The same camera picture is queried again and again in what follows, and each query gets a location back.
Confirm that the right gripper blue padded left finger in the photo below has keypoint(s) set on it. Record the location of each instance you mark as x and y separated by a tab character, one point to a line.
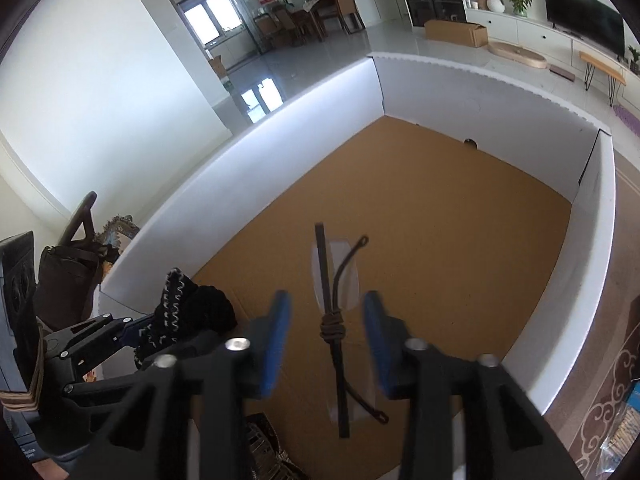
147	436

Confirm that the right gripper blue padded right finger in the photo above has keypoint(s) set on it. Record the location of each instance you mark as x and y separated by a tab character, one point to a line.
504	435

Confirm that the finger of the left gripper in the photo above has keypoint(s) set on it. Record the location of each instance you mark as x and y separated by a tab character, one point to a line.
95	339
120	364

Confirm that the black velvet scrunchie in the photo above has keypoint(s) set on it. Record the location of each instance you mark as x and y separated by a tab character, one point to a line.
191	320

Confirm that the white cardboard storage box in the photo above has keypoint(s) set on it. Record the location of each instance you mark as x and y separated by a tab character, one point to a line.
488	203

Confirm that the small wooden bench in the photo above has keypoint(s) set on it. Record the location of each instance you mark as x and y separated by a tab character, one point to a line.
616	79

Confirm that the white tv cabinet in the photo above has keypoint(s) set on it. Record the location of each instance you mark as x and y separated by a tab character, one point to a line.
557	47

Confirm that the brown cardboard box on floor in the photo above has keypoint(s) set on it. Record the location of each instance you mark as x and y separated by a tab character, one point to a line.
463	34

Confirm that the black flat television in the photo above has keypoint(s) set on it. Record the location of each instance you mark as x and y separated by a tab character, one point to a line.
589	19

